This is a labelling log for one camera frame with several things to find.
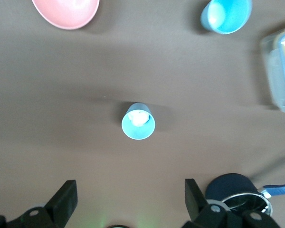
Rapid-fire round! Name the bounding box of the clear plastic food container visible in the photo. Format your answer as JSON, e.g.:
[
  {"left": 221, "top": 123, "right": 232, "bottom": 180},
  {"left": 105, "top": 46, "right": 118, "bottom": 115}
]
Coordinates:
[{"left": 260, "top": 22, "right": 285, "bottom": 117}]

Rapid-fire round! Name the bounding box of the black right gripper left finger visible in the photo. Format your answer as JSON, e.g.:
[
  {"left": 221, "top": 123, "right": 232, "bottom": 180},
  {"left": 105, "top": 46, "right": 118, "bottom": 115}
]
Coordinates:
[{"left": 0, "top": 180, "right": 78, "bottom": 228}]

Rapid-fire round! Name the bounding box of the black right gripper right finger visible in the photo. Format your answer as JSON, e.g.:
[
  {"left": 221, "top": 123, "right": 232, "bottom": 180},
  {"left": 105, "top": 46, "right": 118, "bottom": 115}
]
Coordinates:
[{"left": 181, "top": 178, "right": 280, "bottom": 228}]

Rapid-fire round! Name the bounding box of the pink bowl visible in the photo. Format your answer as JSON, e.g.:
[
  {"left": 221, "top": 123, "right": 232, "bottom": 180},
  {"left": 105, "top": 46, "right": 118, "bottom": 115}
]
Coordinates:
[{"left": 31, "top": 0, "right": 101, "bottom": 30}]

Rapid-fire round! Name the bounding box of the light blue plastic cup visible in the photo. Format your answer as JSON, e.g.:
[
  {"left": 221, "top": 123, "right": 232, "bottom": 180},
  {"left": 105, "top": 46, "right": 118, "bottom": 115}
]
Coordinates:
[
  {"left": 121, "top": 102, "right": 156, "bottom": 141},
  {"left": 200, "top": 0, "right": 253, "bottom": 35}
]

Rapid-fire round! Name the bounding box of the dark saucepan with blue handle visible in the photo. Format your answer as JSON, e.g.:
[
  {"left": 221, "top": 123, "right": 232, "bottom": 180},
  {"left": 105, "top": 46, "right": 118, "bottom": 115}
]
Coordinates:
[{"left": 205, "top": 172, "right": 285, "bottom": 217}]

